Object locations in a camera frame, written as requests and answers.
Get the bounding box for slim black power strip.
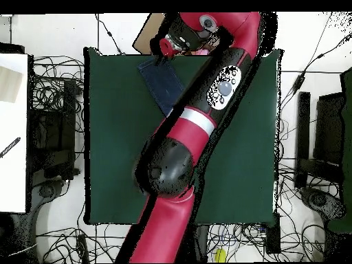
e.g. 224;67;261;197
76;233;89;263

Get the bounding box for dark green table cloth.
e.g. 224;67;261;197
83;47;284;226

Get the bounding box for pink cloth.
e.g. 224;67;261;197
190;47;212;56

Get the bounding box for black metal stand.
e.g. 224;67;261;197
27;79;78;181

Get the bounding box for black flat panel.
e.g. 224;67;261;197
313;91;345;166

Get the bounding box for white desk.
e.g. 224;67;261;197
0;53;29;213

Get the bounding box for blue denim jeans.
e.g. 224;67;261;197
137;56;185;118

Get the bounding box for black cable with inline switch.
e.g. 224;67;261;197
94;12;125;56

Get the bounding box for brown cardboard box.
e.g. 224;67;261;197
132;12;167;55

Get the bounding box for tangled black cables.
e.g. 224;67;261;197
30;55;85;134
35;225;127;263
207;223;269;263

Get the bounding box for black ribbed strip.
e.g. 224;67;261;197
0;136;22;160

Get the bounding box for grey chair base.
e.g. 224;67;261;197
32;178;67;212

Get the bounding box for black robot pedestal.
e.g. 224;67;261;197
189;224;210;263

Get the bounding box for yellow ball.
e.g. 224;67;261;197
214;247;228;263

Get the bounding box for black upright bar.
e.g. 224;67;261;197
294;91;311;190

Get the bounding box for beige box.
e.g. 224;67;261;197
0;65;23;104

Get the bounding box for black power adapter cable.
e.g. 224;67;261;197
278;32;352;116

